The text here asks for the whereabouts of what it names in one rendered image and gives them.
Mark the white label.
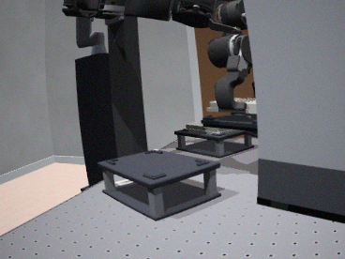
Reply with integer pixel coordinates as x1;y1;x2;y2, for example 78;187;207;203
114;179;132;186

